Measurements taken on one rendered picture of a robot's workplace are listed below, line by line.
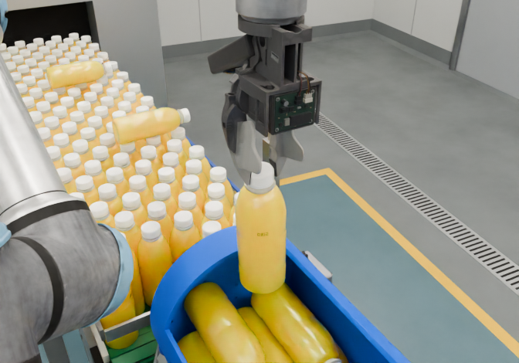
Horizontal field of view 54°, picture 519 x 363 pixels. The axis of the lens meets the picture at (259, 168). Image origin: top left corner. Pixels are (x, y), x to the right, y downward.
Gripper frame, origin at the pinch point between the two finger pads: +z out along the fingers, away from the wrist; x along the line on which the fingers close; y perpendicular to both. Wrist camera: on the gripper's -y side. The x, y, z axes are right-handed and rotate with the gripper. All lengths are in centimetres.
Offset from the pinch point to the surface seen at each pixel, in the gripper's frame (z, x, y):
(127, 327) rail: 44, -16, -23
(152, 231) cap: 30.1, -5.8, -32.5
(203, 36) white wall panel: 117, 182, -423
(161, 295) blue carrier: 24.1, -12.3, -8.8
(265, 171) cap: 0.2, 0.4, 0.9
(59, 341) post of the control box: 52, -28, -34
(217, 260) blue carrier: 17.7, -4.2, -5.1
